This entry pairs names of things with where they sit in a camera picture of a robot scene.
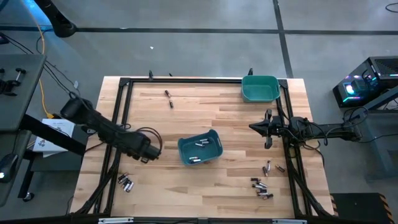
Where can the grey desk panel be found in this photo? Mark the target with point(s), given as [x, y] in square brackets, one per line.
[21, 140]

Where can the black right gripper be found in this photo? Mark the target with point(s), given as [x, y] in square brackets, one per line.
[276, 126]

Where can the grey side table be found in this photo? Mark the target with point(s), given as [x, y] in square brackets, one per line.
[25, 102]

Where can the black computer mouse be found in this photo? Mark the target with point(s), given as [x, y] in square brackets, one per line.
[7, 165]

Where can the silver metal bracket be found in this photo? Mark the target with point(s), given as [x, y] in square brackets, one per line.
[115, 220]
[289, 221]

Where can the black computer case with lights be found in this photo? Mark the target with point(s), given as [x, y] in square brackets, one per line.
[379, 71]

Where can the small black table clamp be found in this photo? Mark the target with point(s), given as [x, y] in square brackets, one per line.
[150, 75]
[250, 72]

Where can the black crossbeam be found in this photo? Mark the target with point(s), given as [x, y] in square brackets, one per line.
[49, 132]

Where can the small white plug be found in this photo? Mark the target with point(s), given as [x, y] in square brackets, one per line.
[75, 84]

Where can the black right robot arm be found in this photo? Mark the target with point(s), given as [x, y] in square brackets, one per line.
[335, 132]

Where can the black screw clamp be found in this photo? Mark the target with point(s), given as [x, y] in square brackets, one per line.
[9, 84]

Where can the black copper-top battery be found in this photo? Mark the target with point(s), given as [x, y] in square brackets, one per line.
[122, 176]
[265, 171]
[268, 196]
[255, 179]
[280, 168]
[168, 93]
[171, 104]
[123, 180]

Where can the black caster wheel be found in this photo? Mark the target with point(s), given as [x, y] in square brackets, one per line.
[28, 196]

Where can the black device with pink light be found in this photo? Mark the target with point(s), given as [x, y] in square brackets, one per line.
[3, 39]

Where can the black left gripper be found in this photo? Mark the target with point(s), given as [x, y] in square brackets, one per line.
[140, 147]

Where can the dark teal plastic bin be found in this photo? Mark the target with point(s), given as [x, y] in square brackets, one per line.
[186, 152]

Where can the black stand base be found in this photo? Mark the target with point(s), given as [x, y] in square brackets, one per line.
[59, 21]

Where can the grey metal stand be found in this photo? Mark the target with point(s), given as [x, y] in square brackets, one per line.
[382, 149]

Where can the green plastic bin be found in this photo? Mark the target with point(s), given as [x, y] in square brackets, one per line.
[259, 90]

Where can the white paper booklet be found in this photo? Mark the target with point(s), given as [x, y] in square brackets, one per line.
[59, 126]

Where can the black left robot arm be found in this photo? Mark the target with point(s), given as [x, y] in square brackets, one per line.
[102, 127]

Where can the black yellow striped platform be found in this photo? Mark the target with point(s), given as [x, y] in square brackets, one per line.
[357, 208]

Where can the black aluminium table frame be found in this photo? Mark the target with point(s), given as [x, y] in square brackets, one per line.
[202, 80]

